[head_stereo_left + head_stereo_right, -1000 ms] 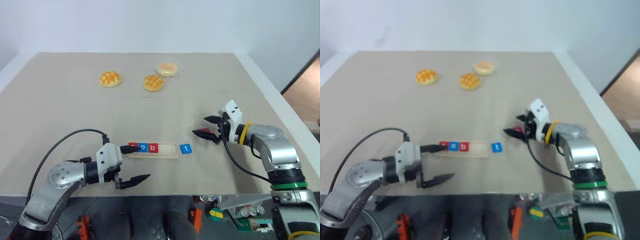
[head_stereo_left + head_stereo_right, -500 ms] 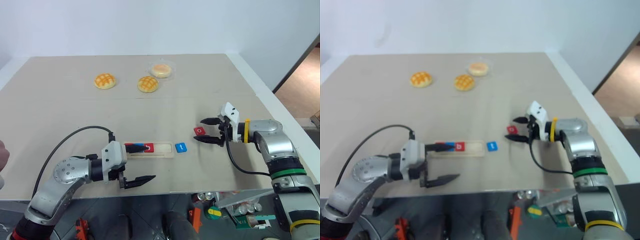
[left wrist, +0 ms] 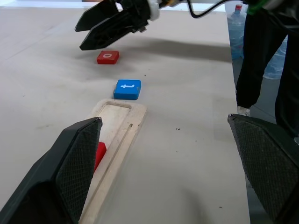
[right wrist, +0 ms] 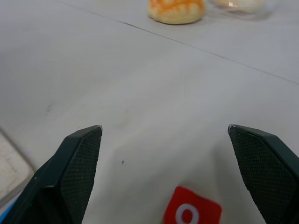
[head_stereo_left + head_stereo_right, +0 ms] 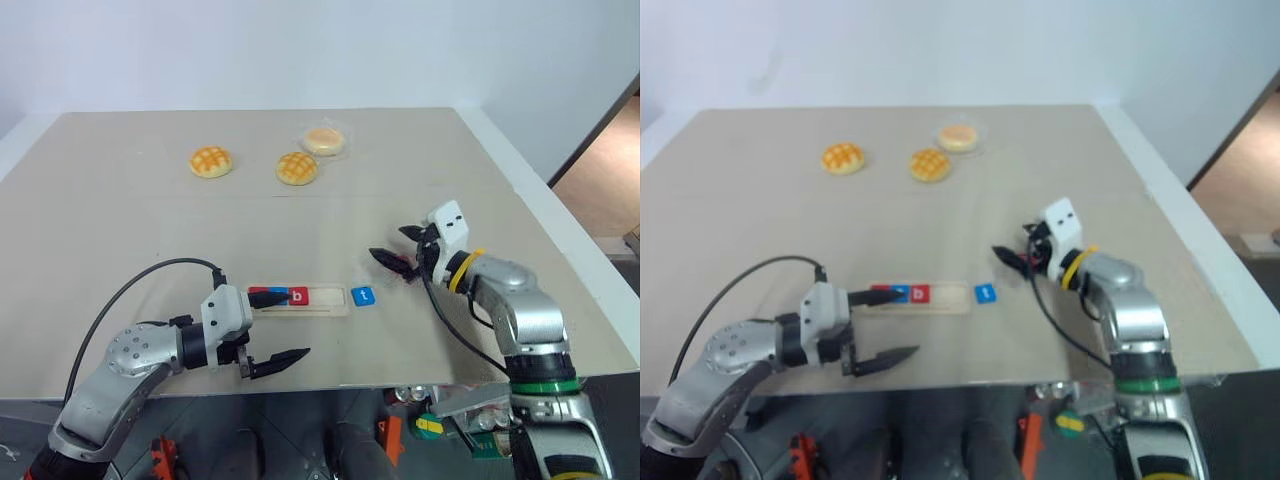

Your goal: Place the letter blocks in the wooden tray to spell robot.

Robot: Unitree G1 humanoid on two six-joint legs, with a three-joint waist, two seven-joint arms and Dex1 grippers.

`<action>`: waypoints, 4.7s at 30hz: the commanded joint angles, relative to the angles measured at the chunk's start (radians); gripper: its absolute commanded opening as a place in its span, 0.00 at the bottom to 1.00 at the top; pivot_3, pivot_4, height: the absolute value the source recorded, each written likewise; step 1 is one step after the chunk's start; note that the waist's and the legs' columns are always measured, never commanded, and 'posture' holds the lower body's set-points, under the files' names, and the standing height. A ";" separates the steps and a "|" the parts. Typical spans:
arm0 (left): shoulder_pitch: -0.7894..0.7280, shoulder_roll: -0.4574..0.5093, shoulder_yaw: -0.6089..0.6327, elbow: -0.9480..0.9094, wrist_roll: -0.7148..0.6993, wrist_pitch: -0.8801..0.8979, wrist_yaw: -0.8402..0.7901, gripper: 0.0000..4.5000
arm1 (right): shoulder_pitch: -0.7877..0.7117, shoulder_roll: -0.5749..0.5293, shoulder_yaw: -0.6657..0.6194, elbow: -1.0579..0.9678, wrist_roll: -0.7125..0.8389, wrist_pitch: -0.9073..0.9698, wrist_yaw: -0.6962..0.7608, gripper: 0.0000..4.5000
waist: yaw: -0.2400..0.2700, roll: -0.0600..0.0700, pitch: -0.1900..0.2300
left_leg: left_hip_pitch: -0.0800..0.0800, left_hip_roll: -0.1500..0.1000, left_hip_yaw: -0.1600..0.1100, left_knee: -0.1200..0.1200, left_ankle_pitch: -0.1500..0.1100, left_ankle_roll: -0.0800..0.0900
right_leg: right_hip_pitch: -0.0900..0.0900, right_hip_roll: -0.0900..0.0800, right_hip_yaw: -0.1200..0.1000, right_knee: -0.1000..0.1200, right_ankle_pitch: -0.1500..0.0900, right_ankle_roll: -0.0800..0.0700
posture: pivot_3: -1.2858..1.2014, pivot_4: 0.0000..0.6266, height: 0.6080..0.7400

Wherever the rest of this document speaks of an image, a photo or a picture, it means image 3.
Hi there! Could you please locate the red letter block o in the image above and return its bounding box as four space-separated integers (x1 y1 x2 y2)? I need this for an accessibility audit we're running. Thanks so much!
96 50 120 65

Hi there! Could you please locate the blue letter block t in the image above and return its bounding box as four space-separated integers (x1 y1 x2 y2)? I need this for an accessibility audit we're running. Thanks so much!
113 79 142 100

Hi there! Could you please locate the wooden letter tray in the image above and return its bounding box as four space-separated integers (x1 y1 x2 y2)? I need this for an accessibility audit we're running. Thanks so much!
78 98 148 224

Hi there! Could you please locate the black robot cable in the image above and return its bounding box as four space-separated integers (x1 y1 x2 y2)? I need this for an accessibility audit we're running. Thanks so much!
186 0 237 19

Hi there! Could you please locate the clear water bottle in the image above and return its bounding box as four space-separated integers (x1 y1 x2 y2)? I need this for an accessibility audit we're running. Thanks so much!
227 4 248 60

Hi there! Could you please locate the blue water jug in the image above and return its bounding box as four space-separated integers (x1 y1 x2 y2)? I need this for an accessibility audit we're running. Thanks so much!
263 35 288 80

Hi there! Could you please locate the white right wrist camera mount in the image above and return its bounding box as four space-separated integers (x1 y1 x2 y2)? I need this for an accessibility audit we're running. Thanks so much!
148 0 162 21

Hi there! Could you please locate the white shoe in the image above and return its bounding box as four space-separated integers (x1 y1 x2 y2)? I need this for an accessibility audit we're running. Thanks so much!
236 105 251 117

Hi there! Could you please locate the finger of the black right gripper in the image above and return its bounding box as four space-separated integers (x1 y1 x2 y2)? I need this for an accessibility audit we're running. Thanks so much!
74 0 121 33
79 10 133 51

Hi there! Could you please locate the person in black trousers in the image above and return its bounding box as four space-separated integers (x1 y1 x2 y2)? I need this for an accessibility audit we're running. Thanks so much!
235 0 299 139

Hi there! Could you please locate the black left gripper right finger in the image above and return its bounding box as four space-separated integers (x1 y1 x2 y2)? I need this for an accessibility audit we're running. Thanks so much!
227 113 299 224

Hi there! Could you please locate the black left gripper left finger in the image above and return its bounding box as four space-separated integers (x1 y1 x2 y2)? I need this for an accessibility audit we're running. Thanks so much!
0 117 104 224

